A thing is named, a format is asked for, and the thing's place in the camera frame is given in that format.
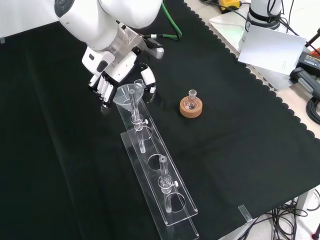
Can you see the black power adapter orange label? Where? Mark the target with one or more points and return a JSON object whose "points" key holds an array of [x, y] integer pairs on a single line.
{"points": [[310, 61]]}

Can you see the yellow stop button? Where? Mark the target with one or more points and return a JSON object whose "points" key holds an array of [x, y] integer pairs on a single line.
{"points": [[230, 3]]}

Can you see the black red tripod rod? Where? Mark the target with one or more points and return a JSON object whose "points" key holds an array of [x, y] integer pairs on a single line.
{"points": [[313, 40]]}

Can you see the pale board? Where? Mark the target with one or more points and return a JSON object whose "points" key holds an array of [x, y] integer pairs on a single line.
{"points": [[225, 27]]}

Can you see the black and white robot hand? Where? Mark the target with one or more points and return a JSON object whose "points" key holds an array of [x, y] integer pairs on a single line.
{"points": [[117, 66]]}

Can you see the translucent plastic funnel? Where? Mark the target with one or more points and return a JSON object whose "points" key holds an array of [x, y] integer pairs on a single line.
{"points": [[122, 96]]}

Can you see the grey table leg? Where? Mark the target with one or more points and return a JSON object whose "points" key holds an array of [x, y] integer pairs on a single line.
{"points": [[305, 200]]}

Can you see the white card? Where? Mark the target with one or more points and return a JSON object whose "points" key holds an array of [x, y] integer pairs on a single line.
{"points": [[270, 50]]}

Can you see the clear acrylic funnel stand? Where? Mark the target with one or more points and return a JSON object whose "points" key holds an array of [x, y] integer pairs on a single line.
{"points": [[180, 207]]}

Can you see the clear tape strip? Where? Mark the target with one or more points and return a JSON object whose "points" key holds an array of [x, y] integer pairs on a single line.
{"points": [[2, 40], [245, 213]]}

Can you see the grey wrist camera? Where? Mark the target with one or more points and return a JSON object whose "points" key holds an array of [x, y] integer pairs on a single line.
{"points": [[156, 51]]}

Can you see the black bench cloth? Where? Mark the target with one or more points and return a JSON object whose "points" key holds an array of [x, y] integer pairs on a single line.
{"points": [[237, 140]]}

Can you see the small round-bottom glass flask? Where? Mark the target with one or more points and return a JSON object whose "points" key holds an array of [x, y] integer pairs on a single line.
{"points": [[191, 103]]}

